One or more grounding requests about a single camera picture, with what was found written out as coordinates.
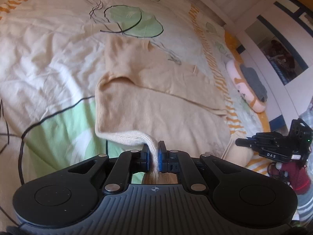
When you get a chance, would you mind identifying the orange bed sheet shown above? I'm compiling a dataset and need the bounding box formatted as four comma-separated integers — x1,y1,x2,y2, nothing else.
224,31,271,132

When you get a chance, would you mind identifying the beige knit sweater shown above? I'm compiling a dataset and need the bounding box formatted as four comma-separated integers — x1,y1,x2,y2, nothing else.
95,34,253,184

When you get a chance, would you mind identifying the white leaf-print duvet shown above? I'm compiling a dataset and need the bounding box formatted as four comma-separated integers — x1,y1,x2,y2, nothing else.
1,0,263,229

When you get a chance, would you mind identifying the red gloved right hand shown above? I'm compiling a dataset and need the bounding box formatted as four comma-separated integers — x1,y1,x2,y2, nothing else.
267,162,311,195

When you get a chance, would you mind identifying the black cable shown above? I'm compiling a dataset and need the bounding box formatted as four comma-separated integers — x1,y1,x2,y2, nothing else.
0,95,109,226

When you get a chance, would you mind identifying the folded blue grey garment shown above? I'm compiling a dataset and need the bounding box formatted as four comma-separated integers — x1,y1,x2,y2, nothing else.
240,64,268,102

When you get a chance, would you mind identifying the white wooden bed frame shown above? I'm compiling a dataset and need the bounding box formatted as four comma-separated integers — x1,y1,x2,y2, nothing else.
192,0,312,129

